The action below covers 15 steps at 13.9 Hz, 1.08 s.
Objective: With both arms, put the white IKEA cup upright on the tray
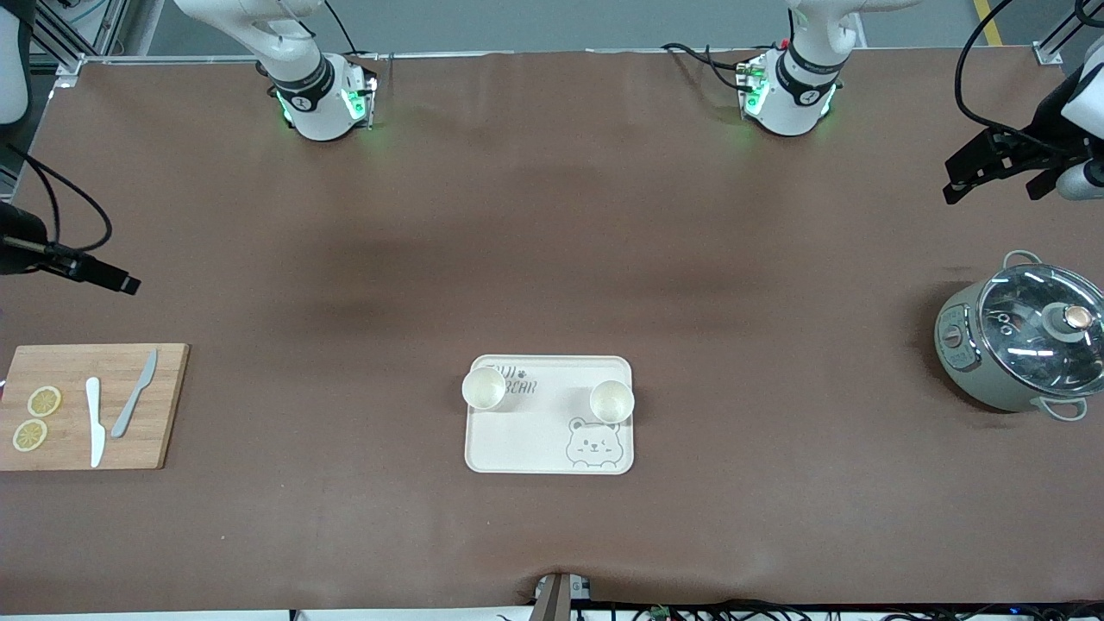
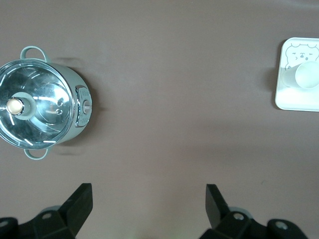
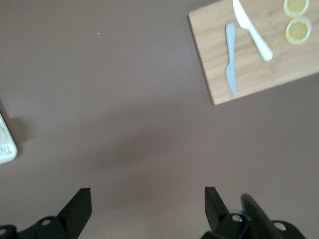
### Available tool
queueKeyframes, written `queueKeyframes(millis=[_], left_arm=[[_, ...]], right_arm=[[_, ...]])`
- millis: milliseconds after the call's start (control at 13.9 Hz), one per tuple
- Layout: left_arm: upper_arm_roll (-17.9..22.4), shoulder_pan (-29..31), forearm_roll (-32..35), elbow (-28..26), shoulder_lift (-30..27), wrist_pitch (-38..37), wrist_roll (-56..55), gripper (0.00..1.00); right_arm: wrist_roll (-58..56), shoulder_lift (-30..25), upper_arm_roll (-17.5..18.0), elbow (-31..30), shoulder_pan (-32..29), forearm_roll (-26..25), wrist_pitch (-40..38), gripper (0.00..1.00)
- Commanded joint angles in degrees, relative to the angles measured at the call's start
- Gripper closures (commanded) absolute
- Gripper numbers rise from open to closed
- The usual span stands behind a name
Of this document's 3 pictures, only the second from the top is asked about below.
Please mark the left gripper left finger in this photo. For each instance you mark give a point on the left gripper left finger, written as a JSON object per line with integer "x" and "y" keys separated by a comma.
{"x": 62, "y": 224}

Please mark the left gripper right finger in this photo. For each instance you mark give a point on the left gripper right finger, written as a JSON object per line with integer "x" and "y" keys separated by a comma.
{"x": 231, "y": 226}

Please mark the cream tray with bear print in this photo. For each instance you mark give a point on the cream tray with bear print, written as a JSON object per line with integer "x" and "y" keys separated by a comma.
{"x": 294, "y": 99}

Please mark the glass pot lid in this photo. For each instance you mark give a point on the glass pot lid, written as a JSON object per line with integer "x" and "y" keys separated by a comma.
{"x": 45, "y": 112}

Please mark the brown table cover mat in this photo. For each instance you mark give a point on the brown table cover mat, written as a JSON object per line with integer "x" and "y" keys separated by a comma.
{"x": 159, "y": 99}

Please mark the grey electric cooking pot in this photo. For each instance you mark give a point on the grey electric cooking pot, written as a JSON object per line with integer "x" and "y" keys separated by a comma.
{"x": 74, "y": 77}

